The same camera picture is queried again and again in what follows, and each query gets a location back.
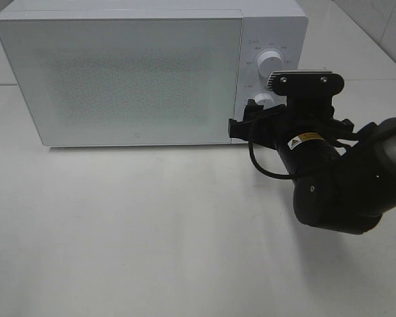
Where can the white microwave oven body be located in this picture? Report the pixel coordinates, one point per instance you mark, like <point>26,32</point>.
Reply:
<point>280,25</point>

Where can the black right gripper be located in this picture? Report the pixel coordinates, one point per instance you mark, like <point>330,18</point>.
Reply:
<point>305,140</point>

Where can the white timer knob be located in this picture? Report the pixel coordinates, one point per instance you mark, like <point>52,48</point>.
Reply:
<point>264,99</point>

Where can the upper white power knob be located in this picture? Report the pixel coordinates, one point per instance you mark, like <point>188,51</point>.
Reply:
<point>268,61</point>

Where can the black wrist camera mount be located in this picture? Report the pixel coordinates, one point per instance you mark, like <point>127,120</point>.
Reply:
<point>306,87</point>

